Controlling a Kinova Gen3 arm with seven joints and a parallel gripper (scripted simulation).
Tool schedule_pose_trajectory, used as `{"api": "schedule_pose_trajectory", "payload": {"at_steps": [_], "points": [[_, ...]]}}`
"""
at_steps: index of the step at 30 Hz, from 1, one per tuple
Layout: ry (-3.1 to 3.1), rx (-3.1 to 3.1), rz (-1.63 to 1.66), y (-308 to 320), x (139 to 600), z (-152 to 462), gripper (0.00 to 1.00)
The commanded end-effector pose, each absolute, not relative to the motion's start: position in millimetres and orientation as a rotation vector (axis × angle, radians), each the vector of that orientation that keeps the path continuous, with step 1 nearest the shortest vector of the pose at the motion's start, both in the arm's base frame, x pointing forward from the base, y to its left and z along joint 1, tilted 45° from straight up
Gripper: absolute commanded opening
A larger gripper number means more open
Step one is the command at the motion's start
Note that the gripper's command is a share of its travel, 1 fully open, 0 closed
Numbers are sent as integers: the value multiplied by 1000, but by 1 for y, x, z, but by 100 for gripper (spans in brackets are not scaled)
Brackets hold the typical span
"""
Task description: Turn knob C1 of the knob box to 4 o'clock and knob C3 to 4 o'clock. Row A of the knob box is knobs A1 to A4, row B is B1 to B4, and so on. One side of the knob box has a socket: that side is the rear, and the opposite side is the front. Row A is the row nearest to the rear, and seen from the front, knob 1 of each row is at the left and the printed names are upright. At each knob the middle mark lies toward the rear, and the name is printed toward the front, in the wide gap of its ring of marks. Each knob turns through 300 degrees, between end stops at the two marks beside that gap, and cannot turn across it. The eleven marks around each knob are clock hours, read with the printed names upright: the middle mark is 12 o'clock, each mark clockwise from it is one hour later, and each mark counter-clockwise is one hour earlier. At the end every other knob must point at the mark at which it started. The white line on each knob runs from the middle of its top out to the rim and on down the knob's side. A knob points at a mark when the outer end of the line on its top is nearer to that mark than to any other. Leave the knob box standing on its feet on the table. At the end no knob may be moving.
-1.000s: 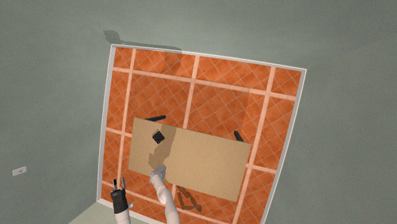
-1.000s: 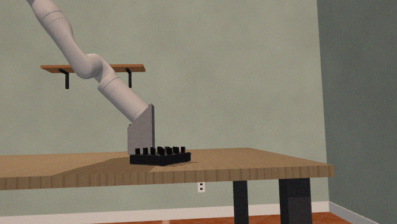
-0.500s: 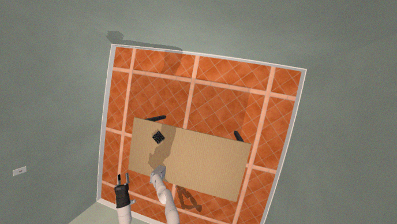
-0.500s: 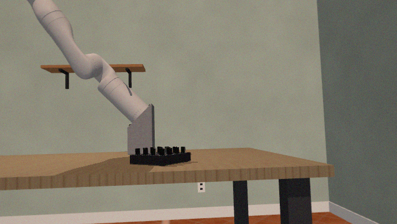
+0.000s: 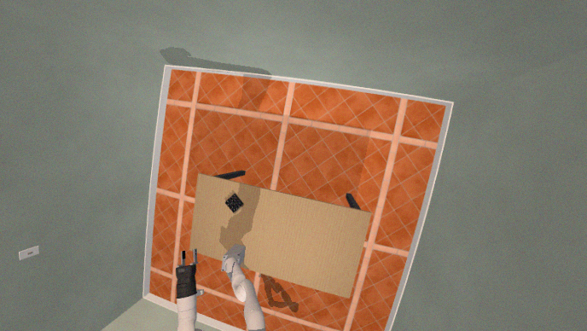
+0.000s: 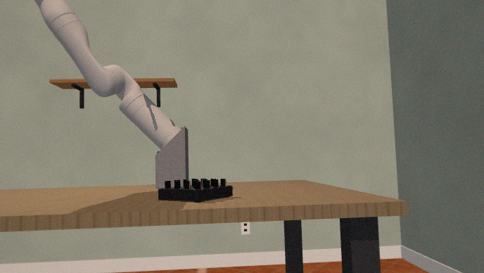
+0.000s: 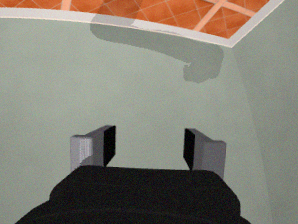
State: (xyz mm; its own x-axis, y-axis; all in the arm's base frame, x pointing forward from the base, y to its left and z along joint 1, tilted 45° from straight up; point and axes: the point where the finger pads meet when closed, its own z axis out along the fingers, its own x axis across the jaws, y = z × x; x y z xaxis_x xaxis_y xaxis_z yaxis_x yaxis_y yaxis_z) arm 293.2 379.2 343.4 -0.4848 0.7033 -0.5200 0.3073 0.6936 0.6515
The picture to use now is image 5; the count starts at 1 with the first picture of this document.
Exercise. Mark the black knob box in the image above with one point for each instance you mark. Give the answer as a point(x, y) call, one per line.
point(233, 203)

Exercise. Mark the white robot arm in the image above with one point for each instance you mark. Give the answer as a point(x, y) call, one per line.
point(253, 313)

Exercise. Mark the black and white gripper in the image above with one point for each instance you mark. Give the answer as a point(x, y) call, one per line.
point(186, 284)

